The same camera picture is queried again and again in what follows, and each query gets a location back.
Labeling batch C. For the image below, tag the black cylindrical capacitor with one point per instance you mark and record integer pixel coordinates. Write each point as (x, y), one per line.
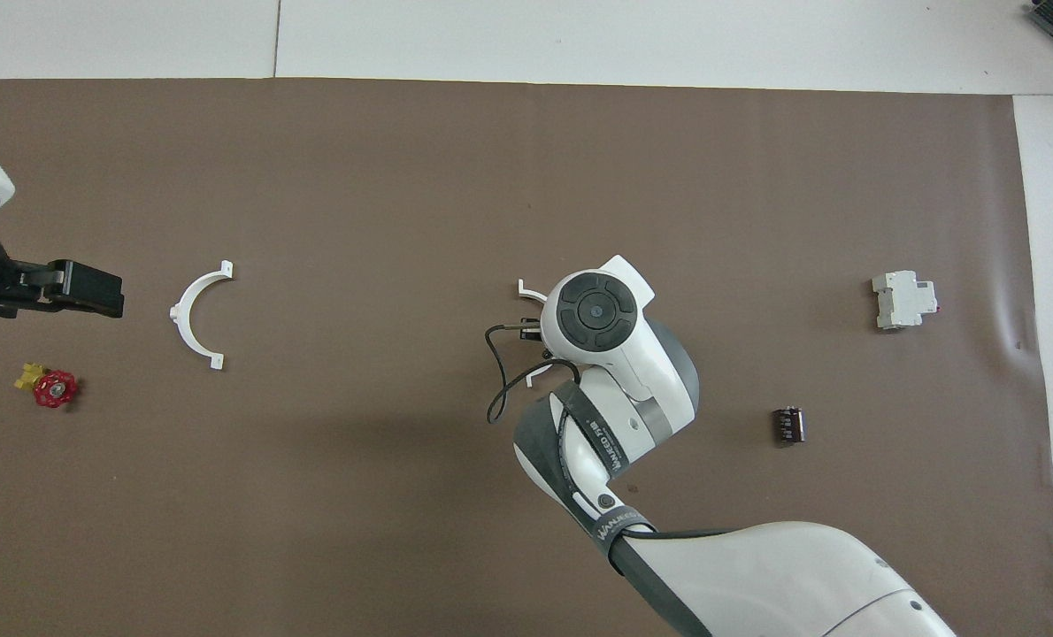
(789, 425)

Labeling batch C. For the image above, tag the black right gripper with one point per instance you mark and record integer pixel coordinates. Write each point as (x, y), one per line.
(533, 330)

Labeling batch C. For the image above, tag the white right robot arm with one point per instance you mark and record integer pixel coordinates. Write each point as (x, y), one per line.
(633, 389)

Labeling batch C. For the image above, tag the white circuit breaker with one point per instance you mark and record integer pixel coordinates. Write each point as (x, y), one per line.
(903, 301)

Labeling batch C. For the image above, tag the red yellow valve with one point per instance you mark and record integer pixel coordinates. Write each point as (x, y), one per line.
(54, 389)

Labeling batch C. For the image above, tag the brown table mat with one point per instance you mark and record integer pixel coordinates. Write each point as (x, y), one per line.
(358, 177)

